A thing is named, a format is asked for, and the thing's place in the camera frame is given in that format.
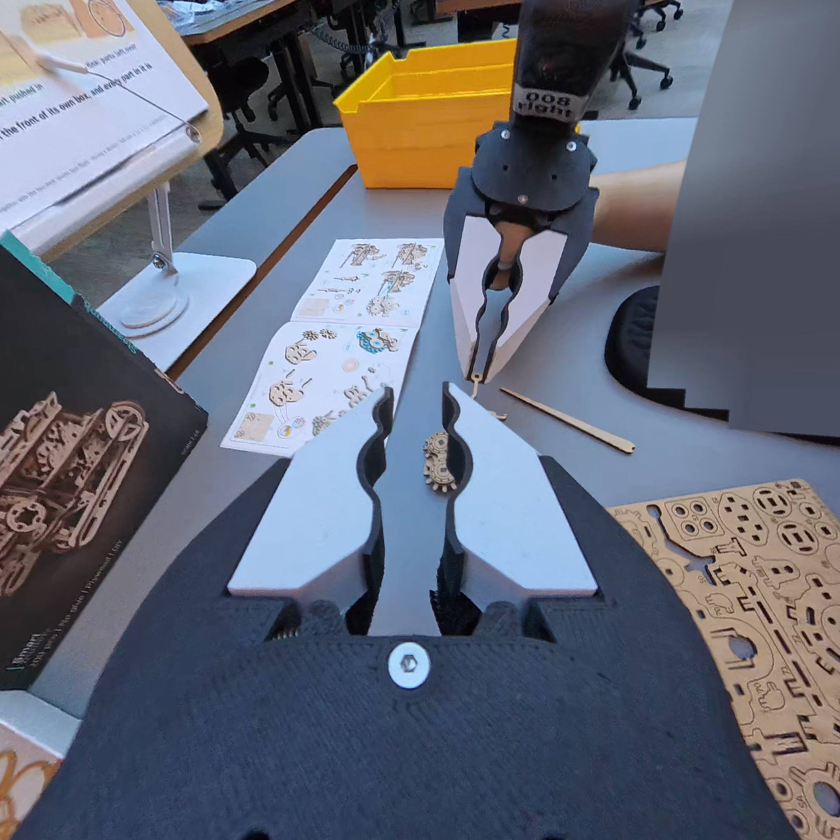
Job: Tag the small wooden pin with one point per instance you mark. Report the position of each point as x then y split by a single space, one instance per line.
475 384

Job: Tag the flat wooden stick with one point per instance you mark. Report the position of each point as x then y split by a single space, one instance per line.
571 421

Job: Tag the white document stand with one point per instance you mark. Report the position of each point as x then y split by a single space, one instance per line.
210 282

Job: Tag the metal page clip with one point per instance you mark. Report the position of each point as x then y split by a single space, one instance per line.
192 133

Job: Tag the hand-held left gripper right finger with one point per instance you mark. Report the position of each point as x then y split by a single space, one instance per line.
518 525

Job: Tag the wooden gear assembly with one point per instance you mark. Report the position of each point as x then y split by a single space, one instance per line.
434 469

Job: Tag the printed instruction sheet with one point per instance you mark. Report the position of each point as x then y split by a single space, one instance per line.
98 118

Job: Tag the black office chair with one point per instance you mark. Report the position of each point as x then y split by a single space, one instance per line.
646 65
243 85

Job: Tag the laser-cut wooden parts sheet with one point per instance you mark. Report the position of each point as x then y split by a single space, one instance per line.
754 590

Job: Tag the brown-edged table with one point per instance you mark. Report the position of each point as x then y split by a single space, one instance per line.
229 26

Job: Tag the yellow plastic bin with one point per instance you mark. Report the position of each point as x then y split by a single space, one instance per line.
407 124

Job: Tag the illustrated instruction booklet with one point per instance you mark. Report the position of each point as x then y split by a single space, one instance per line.
341 367

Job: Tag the black model kit box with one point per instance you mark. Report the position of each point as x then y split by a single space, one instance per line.
85 407

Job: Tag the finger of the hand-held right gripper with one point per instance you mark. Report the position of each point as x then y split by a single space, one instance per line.
469 275
535 289

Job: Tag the black padded rest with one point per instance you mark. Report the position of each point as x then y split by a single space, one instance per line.
630 348

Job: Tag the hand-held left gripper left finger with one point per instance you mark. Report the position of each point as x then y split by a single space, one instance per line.
308 525

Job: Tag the person's right forearm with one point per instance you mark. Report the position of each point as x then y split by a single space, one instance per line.
636 210

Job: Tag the white cardboard box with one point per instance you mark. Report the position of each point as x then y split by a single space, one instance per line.
33 715

